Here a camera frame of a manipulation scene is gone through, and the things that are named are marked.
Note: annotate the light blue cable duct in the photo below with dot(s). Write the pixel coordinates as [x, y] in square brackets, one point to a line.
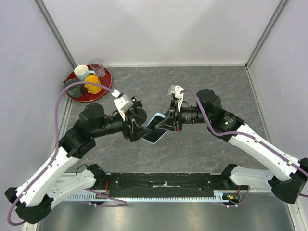
[92, 197]

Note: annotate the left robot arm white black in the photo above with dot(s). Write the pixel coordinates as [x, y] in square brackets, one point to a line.
[34, 200]

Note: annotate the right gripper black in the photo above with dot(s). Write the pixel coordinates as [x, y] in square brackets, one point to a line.
[170, 123]

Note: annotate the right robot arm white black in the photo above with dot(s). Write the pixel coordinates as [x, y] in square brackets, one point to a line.
[285, 175]

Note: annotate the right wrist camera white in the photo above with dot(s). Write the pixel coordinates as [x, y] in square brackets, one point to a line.
[176, 93]

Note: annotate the white cup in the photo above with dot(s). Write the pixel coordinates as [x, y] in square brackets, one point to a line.
[81, 72]

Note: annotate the phone with light blue case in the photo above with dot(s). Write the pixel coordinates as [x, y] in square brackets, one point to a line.
[156, 134]

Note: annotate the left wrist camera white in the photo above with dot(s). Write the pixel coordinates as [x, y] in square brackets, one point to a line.
[122, 103]

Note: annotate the yellow mug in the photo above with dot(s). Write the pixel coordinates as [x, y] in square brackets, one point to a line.
[91, 88]

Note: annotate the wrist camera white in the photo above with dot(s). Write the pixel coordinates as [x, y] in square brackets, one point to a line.
[122, 103]
[176, 93]

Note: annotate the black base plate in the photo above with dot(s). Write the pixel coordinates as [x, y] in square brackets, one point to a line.
[165, 185]

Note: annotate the dark green mug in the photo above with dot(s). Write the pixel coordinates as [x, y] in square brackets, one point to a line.
[75, 91]

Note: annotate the clear glass tumbler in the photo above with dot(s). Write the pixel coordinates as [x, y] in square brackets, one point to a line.
[97, 66]

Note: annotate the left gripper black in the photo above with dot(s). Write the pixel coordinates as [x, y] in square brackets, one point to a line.
[134, 132]

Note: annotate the black phone stand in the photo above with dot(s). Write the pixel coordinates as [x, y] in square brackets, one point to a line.
[139, 114]

